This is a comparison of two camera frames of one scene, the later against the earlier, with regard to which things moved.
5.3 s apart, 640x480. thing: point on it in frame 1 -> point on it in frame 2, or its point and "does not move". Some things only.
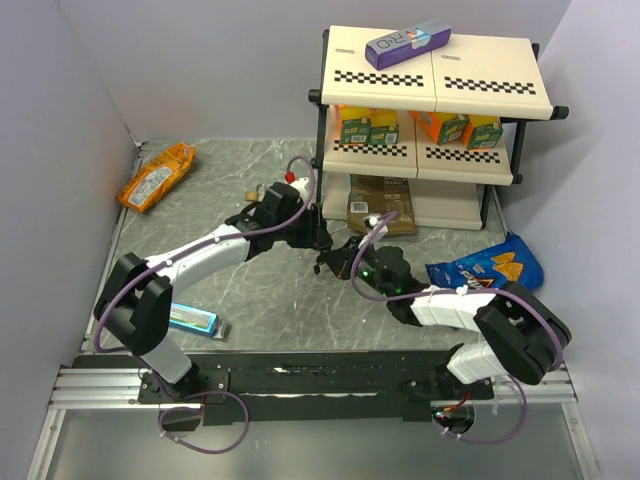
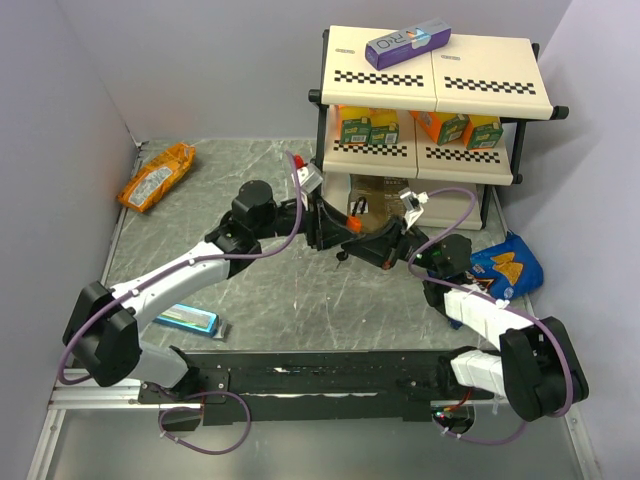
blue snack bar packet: [193, 319] does not move
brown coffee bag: [380, 195] does not move
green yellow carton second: [384, 129] does not move
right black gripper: [339, 260] -> [384, 249]
